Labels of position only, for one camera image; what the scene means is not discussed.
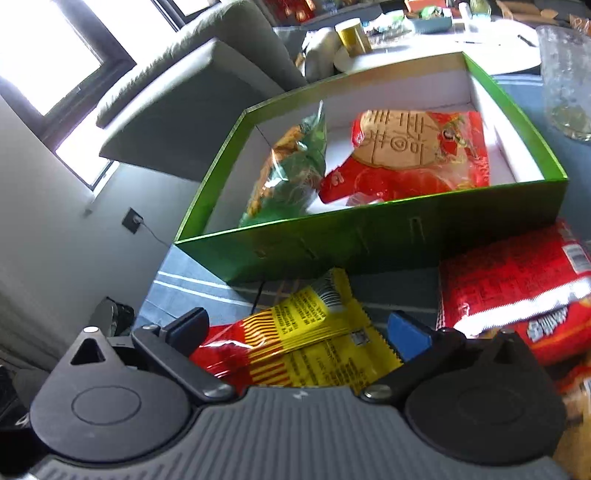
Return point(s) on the large red packet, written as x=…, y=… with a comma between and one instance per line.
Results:
x=508, y=277

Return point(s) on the dark object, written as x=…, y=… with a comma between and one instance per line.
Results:
x=111, y=316

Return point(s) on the glass pitcher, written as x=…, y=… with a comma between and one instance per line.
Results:
x=563, y=78

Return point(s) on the green cardboard box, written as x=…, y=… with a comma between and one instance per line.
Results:
x=346, y=244

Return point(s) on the yellow can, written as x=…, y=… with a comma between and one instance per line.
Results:
x=353, y=37

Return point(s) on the grey armchair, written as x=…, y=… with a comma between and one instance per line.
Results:
x=184, y=115

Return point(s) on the red packet with outlined print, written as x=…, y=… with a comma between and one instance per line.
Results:
x=549, y=332

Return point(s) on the wall socket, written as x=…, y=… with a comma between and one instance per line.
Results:
x=131, y=220

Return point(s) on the blue container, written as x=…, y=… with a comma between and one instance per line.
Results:
x=429, y=22

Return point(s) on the red snack bag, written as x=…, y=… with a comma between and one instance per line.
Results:
x=401, y=175

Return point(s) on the red yellow striped packet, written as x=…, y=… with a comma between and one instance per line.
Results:
x=314, y=346

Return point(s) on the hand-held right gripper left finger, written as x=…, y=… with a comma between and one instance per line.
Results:
x=189, y=330

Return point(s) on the window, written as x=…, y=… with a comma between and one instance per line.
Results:
x=37, y=60

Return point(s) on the green snack bag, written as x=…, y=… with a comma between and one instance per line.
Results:
x=286, y=184

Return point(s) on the red flower decoration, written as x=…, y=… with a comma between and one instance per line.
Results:
x=295, y=7

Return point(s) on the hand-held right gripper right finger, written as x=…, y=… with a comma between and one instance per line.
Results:
x=406, y=334

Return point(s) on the round white table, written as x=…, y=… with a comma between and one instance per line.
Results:
x=438, y=44

